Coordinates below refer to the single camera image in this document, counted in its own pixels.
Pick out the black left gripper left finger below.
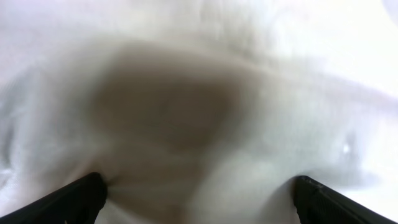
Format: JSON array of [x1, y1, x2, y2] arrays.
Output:
[[1, 172, 108, 224]]

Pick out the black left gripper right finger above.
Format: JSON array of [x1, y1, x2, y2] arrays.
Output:
[[293, 175, 397, 224]]

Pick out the beige khaki shorts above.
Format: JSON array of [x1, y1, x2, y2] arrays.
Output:
[[1, 1, 397, 223]]

